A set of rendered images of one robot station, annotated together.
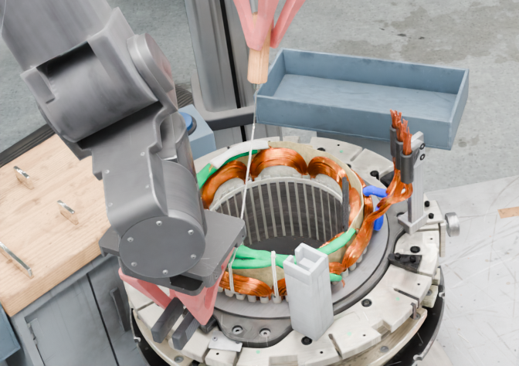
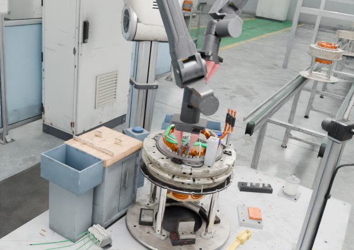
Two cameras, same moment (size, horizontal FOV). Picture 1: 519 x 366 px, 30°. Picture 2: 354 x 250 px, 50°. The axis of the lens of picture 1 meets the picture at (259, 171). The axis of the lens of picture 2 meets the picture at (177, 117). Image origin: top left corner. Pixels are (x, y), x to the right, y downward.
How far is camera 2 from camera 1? 66 cm
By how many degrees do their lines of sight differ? 28
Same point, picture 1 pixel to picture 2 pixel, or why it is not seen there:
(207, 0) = (142, 98)
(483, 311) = (223, 197)
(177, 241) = (213, 104)
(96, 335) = (118, 187)
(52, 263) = (118, 153)
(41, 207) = (107, 141)
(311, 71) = not seen: hidden behind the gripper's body
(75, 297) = (118, 169)
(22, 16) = (182, 46)
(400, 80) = not seen: hidden behind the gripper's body
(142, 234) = (207, 100)
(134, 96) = (202, 70)
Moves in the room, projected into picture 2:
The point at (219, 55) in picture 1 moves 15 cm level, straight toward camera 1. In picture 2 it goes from (140, 117) to (151, 132)
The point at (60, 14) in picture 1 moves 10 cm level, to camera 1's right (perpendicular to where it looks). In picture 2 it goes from (190, 47) to (223, 48)
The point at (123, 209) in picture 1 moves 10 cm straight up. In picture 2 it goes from (204, 93) to (210, 54)
